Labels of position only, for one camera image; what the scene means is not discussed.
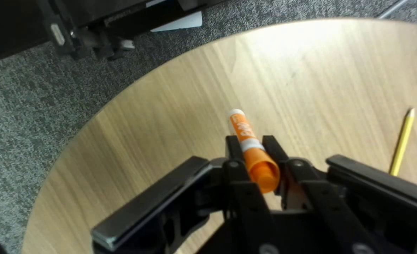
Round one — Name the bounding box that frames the yellow pencil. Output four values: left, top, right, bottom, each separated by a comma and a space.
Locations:
387, 105, 417, 177

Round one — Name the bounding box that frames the black perforated mounting table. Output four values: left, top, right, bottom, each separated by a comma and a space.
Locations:
0, 0, 219, 67

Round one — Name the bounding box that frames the orange marker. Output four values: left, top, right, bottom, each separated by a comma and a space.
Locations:
227, 107, 281, 194

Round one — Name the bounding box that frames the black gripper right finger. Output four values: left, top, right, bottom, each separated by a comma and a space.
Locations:
261, 134, 417, 254

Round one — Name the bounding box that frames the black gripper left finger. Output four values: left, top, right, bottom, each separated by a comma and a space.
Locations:
90, 134, 284, 254

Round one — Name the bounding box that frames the white flat plate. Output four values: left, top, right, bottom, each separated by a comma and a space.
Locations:
149, 9, 203, 33

